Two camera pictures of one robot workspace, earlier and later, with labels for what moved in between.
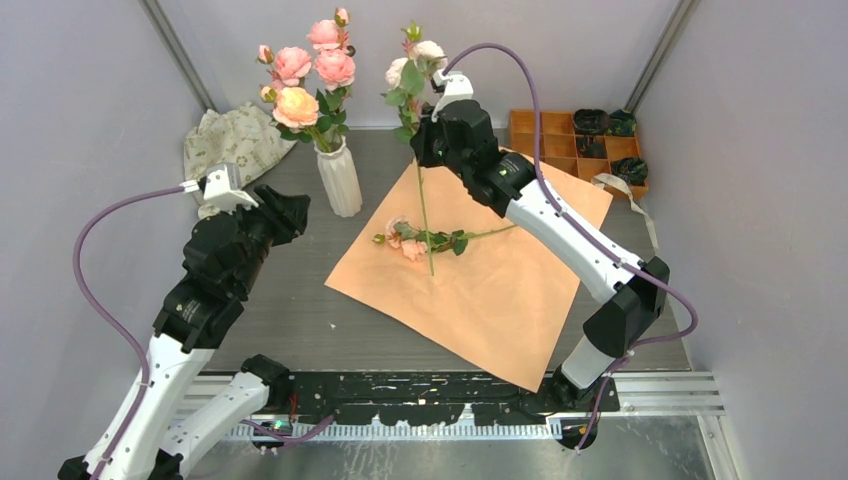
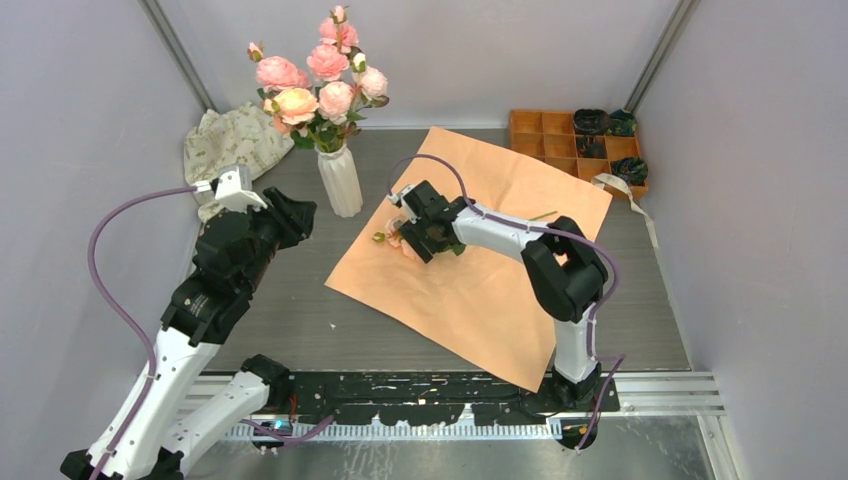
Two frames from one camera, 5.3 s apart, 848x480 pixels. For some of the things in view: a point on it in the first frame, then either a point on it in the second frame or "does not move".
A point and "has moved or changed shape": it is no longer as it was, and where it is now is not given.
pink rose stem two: [335, 66] has moved or changed shape
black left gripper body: [262, 227] does not move
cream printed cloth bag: [244, 135] does not move
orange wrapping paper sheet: [433, 259] does not move
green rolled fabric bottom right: [634, 169] does not move
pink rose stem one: [296, 108] has moved or changed shape
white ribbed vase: [341, 177] does not move
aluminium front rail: [671, 393] does not move
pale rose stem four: [408, 79] → [370, 92]
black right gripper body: [432, 152] → [417, 235]
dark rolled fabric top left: [590, 122] does not move
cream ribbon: [600, 179] does not move
